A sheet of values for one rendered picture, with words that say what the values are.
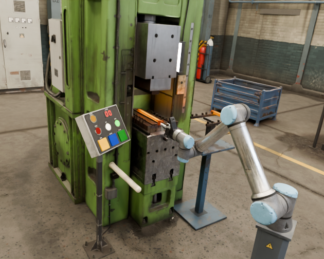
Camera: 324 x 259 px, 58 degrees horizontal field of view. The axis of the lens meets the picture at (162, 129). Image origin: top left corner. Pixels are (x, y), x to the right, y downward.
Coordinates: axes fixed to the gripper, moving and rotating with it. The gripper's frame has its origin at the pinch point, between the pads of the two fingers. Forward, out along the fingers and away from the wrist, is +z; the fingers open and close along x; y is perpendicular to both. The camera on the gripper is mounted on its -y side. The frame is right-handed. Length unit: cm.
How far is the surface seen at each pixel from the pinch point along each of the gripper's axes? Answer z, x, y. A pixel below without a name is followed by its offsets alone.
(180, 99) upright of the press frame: 17.8, 30.7, -12.2
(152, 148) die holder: -4.0, -10.3, 19.6
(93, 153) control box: -22, -69, 3
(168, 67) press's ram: 5.2, 3.5, -45.1
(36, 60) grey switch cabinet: 536, 24, 53
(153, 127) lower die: 2.8, -6.6, 4.0
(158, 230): -16, -3, 99
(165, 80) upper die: 4.7, 2.1, -34.1
